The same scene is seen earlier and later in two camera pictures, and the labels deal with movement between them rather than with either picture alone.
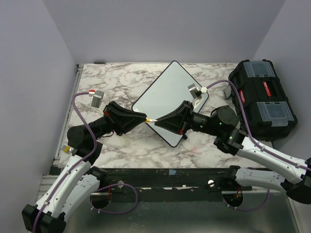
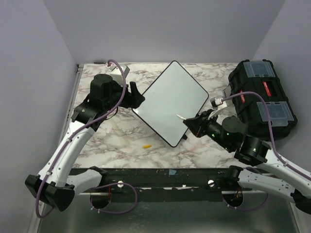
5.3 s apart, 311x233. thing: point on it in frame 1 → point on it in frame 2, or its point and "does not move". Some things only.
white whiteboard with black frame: [168, 90] does not move
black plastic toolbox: [270, 115] does not move
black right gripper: [178, 121] → [197, 124]
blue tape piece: [172, 172] does not move
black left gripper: [123, 120] → [133, 100]
